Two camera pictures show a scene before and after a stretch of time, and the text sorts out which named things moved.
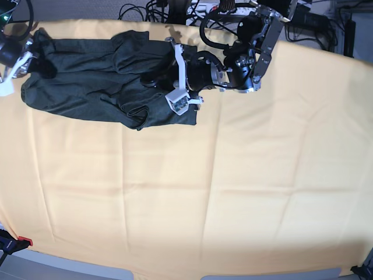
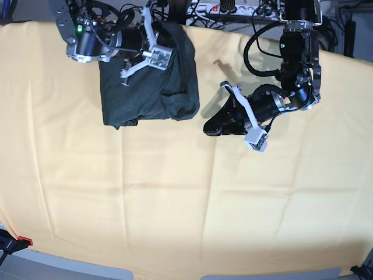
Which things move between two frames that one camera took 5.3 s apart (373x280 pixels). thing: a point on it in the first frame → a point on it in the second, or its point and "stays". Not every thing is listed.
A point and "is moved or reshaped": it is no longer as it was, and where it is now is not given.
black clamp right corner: (365, 271) stays
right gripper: (190, 73) → (264, 101)
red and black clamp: (9, 245) stays
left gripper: (14, 56) → (143, 39)
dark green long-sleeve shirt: (112, 78) is moved or reshaped
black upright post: (349, 35) stays
